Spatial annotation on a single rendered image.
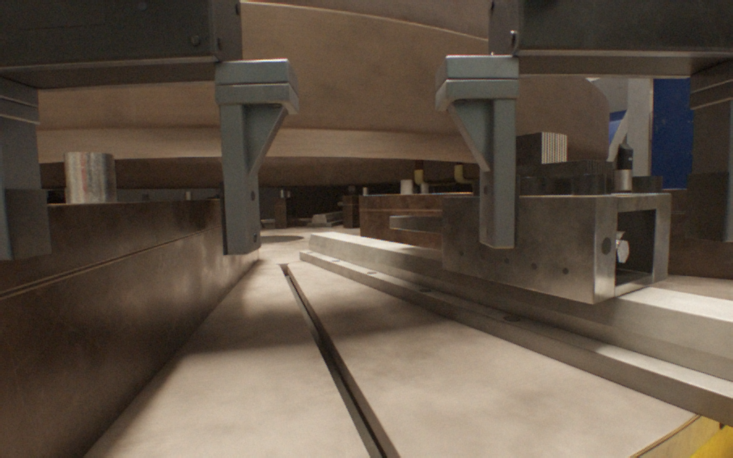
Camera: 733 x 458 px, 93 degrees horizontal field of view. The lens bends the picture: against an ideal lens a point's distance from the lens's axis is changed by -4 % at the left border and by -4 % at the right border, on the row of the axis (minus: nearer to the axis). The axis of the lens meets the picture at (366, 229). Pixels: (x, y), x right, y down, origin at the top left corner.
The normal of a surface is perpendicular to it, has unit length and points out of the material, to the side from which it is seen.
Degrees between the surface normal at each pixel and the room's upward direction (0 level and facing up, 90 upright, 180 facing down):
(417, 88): 90
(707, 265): 90
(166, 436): 0
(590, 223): 90
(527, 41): 90
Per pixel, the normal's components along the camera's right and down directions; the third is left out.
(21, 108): 1.00, -0.03
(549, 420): -0.03, -1.00
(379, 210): -0.61, 0.09
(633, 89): 0.47, 0.07
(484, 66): 0.01, 0.09
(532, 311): -0.87, 0.07
